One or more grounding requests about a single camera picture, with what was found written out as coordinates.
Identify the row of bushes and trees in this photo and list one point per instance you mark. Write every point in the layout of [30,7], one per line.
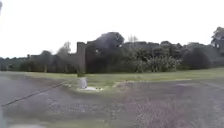
[146,53]

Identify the short white post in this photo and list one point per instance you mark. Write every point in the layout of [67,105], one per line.
[82,82]

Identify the tall dark tree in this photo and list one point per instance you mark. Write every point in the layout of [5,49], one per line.
[218,36]

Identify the green grass verge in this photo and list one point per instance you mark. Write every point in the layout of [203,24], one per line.
[140,77]

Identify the grey asphalt road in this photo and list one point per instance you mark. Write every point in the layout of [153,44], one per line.
[133,103]

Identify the pale flowering bush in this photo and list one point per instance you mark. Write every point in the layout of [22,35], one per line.
[161,64]

